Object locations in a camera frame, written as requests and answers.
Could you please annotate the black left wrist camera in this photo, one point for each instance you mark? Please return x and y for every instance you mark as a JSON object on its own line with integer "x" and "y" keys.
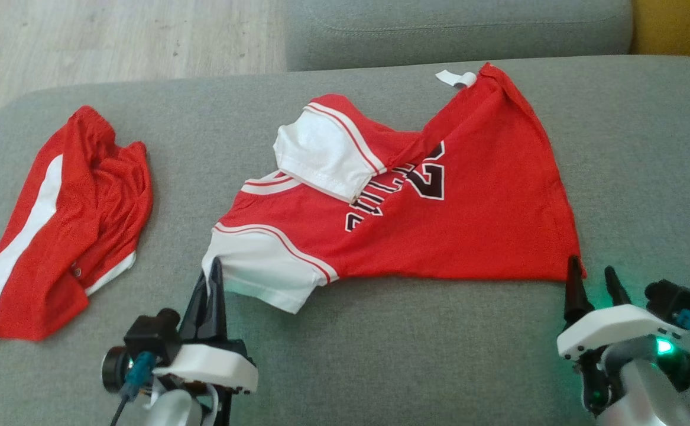
{"x": 146, "y": 337}

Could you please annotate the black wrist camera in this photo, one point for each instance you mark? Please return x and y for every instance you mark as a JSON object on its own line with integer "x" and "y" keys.
{"x": 146, "y": 337}
{"x": 673, "y": 296}

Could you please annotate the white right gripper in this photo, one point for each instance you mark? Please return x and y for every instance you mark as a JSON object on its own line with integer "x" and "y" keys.
{"x": 611, "y": 325}

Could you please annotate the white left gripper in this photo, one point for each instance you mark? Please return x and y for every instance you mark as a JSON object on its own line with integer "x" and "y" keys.
{"x": 214, "y": 364}

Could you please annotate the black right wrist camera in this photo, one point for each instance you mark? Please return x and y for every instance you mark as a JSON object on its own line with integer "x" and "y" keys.
{"x": 673, "y": 296}

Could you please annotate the red shorts with white stripe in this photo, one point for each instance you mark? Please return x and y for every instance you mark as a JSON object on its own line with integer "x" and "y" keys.
{"x": 67, "y": 236}

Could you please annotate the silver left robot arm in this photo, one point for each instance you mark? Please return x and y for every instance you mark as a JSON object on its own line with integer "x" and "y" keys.
{"x": 179, "y": 411}

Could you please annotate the medium grey sofa seat cushion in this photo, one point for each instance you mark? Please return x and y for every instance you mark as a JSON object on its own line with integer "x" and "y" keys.
{"x": 457, "y": 29}

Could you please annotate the red and white jersey shirt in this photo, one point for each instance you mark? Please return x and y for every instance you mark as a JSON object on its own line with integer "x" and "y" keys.
{"x": 469, "y": 225}

